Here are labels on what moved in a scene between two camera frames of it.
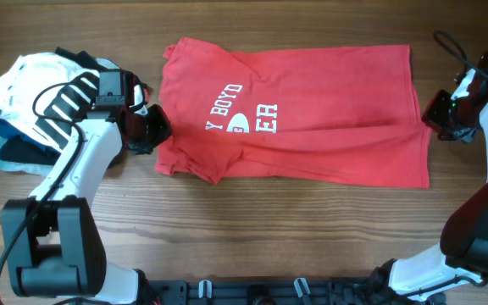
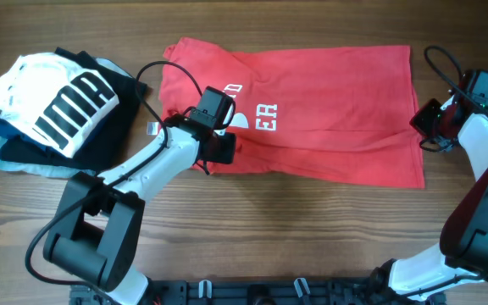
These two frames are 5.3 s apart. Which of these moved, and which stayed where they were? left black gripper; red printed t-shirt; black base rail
Moved: left black gripper
Stayed: black base rail; red printed t-shirt
